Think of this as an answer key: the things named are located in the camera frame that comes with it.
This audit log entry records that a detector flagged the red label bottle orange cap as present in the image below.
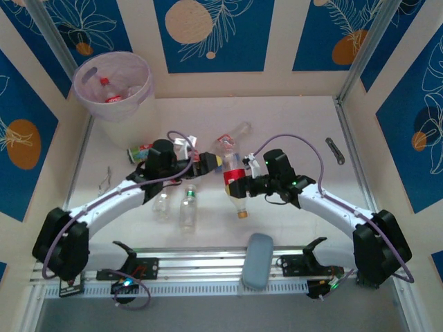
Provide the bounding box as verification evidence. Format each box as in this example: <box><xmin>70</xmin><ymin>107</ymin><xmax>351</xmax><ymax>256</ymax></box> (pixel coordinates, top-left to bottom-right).
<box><xmin>223</xmin><ymin>151</ymin><xmax>251</xmax><ymax>219</ymax></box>

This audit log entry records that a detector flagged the colourful label bottle white cap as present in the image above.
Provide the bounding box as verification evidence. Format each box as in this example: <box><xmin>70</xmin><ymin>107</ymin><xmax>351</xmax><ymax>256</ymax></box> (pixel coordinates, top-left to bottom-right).
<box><xmin>127</xmin><ymin>143</ymin><xmax>155</xmax><ymax>164</ymax></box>

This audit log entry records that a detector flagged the white opaque bottle red cap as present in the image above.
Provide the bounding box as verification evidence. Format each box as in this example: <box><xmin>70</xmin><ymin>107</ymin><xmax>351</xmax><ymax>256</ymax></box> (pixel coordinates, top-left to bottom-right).
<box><xmin>186</xmin><ymin>135</ymin><xmax>201</xmax><ymax>163</ymax></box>

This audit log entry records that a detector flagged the clear cola bottle red cap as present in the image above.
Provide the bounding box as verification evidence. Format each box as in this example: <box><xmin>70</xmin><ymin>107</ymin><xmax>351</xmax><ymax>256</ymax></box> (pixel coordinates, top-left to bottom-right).
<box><xmin>99</xmin><ymin>77</ymin><xmax>125</xmax><ymax>104</ymax></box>
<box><xmin>152</xmin><ymin>192</ymin><xmax>171</xmax><ymax>222</ymax></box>
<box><xmin>216</xmin><ymin>121</ymin><xmax>253</xmax><ymax>153</ymax></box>

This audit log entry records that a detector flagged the clear bottle green cap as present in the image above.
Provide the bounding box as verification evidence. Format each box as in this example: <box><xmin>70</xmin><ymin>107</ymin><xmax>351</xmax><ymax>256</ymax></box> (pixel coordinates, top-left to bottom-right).
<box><xmin>179</xmin><ymin>185</ymin><xmax>199</xmax><ymax>233</ymax></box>

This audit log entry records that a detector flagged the wide clear bottle white label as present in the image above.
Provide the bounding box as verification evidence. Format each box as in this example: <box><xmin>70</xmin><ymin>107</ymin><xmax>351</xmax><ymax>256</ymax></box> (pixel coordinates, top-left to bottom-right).
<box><xmin>123</xmin><ymin>85</ymin><xmax>145</xmax><ymax>100</ymax></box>

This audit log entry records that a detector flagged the translucent pink plastic bin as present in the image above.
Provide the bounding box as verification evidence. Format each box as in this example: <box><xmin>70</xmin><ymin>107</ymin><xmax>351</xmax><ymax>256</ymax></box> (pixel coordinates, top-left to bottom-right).
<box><xmin>72</xmin><ymin>51</ymin><xmax>160</xmax><ymax>150</ymax></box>

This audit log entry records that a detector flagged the black metal tool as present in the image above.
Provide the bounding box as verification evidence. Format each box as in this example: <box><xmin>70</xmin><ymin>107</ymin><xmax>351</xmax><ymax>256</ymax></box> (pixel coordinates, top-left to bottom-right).
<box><xmin>325</xmin><ymin>136</ymin><xmax>346</xmax><ymax>165</ymax></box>

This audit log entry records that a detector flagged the grey-blue oval case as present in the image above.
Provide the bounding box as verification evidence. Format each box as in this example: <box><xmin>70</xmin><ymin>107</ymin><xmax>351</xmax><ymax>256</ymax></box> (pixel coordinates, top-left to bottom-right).
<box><xmin>241</xmin><ymin>232</ymin><xmax>275</xmax><ymax>291</ymax></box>

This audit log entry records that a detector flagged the right controller board green light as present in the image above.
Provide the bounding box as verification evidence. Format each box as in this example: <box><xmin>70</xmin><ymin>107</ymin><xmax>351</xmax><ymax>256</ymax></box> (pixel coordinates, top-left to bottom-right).
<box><xmin>306</xmin><ymin>279</ymin><xmax>343</xmax><ymax>301</ymax></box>

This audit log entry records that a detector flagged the controller board green light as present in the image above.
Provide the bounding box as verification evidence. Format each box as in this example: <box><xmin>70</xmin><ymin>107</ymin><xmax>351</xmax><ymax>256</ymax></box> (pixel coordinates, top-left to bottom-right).
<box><xmin>306</xmin><ymin>279</ymin><xmax>343</xmax><ymax>301</ymax></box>
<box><xmin>110</xmin><ymin>276</ymin><xmax>140</xmax><ymax>295</ymax></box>

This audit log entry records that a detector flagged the left controller board green light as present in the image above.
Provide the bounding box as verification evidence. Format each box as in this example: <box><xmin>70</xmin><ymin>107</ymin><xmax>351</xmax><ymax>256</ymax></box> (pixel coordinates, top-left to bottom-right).
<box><xmin>110</xmin><ymin>276</ymin><xmax>140</xmax><ymax>295</ymax></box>

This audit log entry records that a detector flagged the black label plate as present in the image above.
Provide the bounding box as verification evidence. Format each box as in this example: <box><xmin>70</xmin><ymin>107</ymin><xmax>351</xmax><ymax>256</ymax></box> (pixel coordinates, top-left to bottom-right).
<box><xmin>58</xmin><ymin>275</ymin><xmax>84</xmax><ymax>298</ymax></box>

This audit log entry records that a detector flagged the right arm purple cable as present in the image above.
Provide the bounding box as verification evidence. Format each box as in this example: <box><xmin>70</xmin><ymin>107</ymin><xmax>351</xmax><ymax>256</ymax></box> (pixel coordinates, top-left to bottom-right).
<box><xmin>252</xmin><ymin>133</ymin><xmax>415</xmax><ymax>284</ymax></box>

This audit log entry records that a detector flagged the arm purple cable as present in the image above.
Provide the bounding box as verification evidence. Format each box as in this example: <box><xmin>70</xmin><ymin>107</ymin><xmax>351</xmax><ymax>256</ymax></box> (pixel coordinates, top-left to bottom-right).
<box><xmin>42</xmin><ymin>130</ymin><xmax>195</xmax><ymax>279</ymax></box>
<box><xmin>252</xmin><ymin>133</ymin><xmax>415</xmax><ymax>284</ymax></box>

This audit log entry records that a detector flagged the metal wire ring tool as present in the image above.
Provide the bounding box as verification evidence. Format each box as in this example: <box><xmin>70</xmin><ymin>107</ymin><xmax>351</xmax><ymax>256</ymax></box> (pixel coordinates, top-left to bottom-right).
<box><xmin>98</xmin><ymin>166</ymin><xmax>113</xmax><ymax>196</ymax></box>

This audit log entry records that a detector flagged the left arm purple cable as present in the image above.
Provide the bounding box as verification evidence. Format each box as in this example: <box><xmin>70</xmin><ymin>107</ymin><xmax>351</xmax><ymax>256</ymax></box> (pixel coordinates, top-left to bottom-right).
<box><xmin>42</xmin><ymin>130</ymin><xmax>195</xmax><ymax>279</ymax></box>

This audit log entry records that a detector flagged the aluminium table edge rail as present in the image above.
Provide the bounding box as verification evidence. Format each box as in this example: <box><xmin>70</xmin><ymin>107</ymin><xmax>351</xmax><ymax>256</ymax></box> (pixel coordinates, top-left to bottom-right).
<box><xmin>65</xmin><ymin>116</ymin><xmax>94</xmax><ymax>208</ymax></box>
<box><xmin>334</xmin><ymin>95</ymin><xmax>377</xmax><ymax>212</ymax></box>

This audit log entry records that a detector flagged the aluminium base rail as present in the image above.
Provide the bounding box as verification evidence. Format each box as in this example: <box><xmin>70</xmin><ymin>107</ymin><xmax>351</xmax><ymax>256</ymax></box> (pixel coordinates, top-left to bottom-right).
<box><xmin>33</xmin><ymin>246</ymin><xmax>361</xmax><ymax>282</ymax></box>

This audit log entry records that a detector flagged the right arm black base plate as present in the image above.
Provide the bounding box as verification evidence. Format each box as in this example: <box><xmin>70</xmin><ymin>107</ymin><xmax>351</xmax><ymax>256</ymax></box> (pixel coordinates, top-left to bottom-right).
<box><xmin>278</xmin><ymin>255</ymin><xmax>343</xmax><ymax>277</ymax></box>

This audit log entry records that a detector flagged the white slotted cable duct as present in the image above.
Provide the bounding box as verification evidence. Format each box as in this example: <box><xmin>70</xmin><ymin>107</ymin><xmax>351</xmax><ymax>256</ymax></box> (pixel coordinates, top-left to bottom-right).
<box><xmin>44</xmin><ymin>279</ymin><xmax>309</xmax><ymax>298</ymax></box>

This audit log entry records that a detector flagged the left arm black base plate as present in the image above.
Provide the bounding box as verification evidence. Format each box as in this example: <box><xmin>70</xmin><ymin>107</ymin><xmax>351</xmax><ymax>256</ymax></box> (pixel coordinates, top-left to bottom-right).
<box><xmin>96</xmin><ymin>257</ymin><xmax>160</xmax><ymax>281</ymax></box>

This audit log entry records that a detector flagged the short purple cable loop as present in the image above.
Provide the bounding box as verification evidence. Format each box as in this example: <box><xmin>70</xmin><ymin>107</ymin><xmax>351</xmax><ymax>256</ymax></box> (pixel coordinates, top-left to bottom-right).
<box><xmin>113</xmin><ymin>278</ymin><xmax>152</xmax><ymax>310</ymax></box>

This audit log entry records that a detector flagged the aluminium corner post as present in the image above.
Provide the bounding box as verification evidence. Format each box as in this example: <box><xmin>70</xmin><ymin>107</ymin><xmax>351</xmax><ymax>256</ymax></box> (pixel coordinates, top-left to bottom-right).
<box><xmin>26</xmin><ymin>0</ymin><xmax>79</xmax><ymax>73</ymax></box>
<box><xmin>337</xmin><ymin>0</ymin><xmax>399</xmax><ymax>101</ymax></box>

